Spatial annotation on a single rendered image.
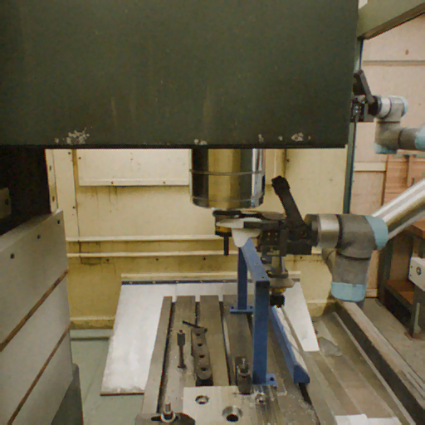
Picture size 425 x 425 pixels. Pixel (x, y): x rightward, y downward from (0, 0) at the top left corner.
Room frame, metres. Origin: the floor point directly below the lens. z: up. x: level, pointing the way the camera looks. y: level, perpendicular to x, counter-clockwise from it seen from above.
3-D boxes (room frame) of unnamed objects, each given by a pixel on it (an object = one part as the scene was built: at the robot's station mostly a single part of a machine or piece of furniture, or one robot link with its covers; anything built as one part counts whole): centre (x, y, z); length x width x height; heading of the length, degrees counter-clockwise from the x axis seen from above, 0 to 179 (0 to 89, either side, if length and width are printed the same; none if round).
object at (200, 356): (1.05, 0.04, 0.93); 0.26 x 0.05 x 0.06; 7
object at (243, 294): (1.42, -0.11, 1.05); 0.10 x 0.05 x 0.30; 92
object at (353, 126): (1.84, -0.64, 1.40); 0.04 x 0.04 x 1.20; 2
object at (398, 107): (1.32, -0.58, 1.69); 0.11 x 0.08 x 0.09; 122
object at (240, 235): (0.76, -0.05, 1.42); 0.09 x 0.03 x 0.06; 106
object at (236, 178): (0.79, -0.03, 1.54); 0.16 x 0.16 x 0.12
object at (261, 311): (0.98, -0.13, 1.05); 0.10 x 0.05 x 0.30; 92
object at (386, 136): (1.31, -0.59, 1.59); 0.11 x 0.08 x 0.11; 27
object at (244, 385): (0.89, -0.08, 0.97); 0.13 x 0.03 x 0.15; 2
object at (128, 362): (1.44, 0.00, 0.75); 0.89 x 0.70 x 0.26; 92
